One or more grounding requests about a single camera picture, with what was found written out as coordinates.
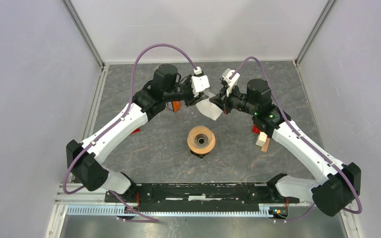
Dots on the brown flat wooden block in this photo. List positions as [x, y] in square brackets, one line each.
[265, 146]

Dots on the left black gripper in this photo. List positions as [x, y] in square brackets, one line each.
[201, 97]

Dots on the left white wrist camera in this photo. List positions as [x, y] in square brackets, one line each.
[199, 82]

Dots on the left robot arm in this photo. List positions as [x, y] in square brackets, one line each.
[85, 158]

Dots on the white slotted cable duct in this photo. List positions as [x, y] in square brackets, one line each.
[122, 211]

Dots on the dark glass carafe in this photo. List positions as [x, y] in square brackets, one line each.
[199, 155]

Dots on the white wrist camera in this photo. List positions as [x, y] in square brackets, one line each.
[230, 78]
[199, 82]

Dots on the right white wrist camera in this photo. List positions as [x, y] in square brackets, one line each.
[230, 78]

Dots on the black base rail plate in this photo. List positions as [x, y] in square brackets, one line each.
[200, 197]

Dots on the orange coffee filter box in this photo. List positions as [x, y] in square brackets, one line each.
[173, 106]

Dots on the red blue toy brick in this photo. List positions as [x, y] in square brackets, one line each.
[136, 130]

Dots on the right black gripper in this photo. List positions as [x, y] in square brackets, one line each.
[223, 101]

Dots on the white paper coffee filter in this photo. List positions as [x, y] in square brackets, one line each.
[208, 108]

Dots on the clear glass dripper cone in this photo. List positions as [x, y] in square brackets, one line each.
[201, 137]

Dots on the red curved toy block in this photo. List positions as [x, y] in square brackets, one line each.
[255, 129]

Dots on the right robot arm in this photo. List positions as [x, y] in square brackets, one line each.
[335, 184]

